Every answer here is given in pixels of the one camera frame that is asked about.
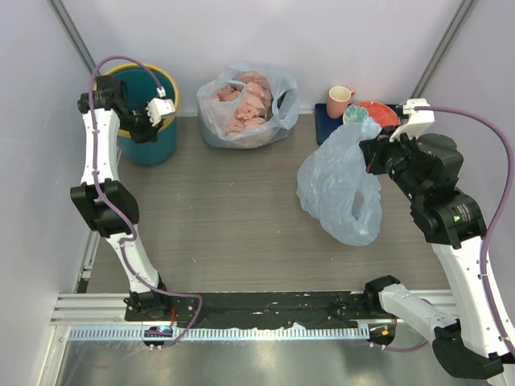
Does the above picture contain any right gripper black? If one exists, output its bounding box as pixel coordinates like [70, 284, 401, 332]
[360, 125, 426, 203]

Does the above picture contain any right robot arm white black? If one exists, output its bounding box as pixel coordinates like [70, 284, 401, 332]
[359, 132, 514, 380]

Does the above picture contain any white slotted cable duct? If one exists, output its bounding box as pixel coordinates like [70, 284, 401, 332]
[68, 324, 369, 343]

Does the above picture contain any red blue floral plate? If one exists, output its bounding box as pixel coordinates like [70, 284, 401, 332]
[342, 101, 400, 127]

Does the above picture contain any pink ceramic mug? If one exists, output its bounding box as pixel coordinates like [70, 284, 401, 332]
[327, 86, 355, 119]

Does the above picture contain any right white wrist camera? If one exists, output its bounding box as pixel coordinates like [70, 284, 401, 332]
[389, 98, 435, 142]

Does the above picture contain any aluminium frame rail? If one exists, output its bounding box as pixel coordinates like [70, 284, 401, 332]
[50, 289, 459, 326]

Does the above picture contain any light blue plastic bag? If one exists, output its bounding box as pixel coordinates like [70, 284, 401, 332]
[296, 117, 382, 246]

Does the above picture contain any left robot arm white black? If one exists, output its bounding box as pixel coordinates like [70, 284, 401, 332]
[70, 68, 176, 321]

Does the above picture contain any dark blue tray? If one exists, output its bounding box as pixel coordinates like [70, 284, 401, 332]
[315, 103, 408, 146]

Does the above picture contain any teal trash bin yellow rim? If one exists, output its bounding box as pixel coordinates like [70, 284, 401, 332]
[105, 64, 180, 166]

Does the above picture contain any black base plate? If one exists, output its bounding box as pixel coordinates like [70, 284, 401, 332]
[123, 291, 393, 330]

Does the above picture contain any plastic bag with pink trash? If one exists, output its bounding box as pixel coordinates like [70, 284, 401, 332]
[196, 63, 300, 150]

